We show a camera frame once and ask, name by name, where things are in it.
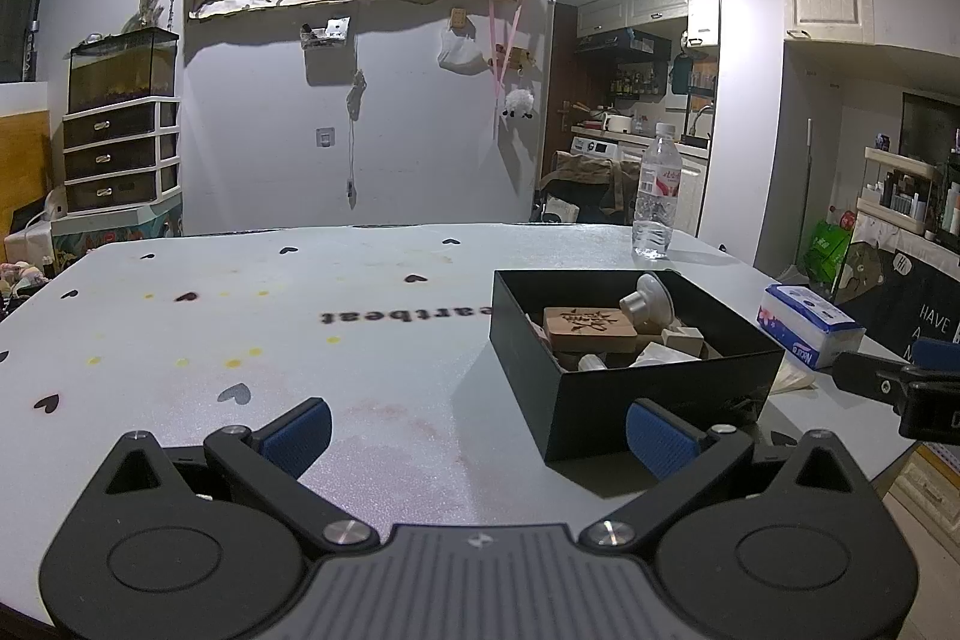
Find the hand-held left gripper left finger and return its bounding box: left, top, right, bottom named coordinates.
left=88, top=398, right=380, bottom=555

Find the wall clip holder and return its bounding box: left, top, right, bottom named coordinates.
left=300, top=15, right=353, bottom=49

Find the crumpled white tissue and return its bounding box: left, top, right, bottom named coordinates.
left=768, top=358, right=820, bottom=395

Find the black box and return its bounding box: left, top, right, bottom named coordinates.
left=489, top=268, right=786, bottom=463

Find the green bag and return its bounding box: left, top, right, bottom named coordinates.
left=803, top=218, right=857, bottom=286

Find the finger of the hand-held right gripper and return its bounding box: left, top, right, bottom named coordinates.
left=913, top=338, right=960, bottom=372
left=832, top=350, right=960, bottom=417

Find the white plush sheep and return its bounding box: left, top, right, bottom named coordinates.
left=500, top=88, right=538, bottom=121

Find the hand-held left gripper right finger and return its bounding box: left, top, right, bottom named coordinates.
left=579, top=398, right=872, bottom=550

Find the white storage rack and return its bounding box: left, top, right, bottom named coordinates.
left=857, top=145, right=960, bottom=253

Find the hanging charm cord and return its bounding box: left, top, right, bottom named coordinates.
left=344, top=69, right=369, bottom=211

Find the white drawer unit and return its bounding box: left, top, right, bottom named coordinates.
left=61, top=98, right=183, bottom=215

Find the black printed cloth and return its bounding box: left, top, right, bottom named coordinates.
left=832, top=238, right=960, bottom=372

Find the pink ribbon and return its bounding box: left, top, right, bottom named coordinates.
left=487, top=0, right=524, bottom=97

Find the white suction cup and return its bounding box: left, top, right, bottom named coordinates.
left=618, top=272, right=680, bottom=335

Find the blue white tissue pack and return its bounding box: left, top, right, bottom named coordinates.
left=757, top=283, right=868, bottom=372

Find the clear water bottle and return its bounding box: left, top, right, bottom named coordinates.
left=631, top=122, right=684, bottom=260

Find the white box device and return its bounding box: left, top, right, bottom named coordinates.
left=4, top=194, right=68, bottom=266

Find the white washing machine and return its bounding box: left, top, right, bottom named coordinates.
left=571, top=135, right=625, bottom=163

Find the engraved wooden block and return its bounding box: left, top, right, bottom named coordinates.
left=543, top=305, right=639, bottom=354

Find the white hanging bag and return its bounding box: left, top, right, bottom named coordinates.
left=438, top=28, right=485, bottom=76

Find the glass fish tank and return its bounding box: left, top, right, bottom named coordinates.
left=67, top=28, right=182, bottom=114

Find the chair with brown coat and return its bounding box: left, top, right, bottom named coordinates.
left=535, top=152, right=647, bottom=226

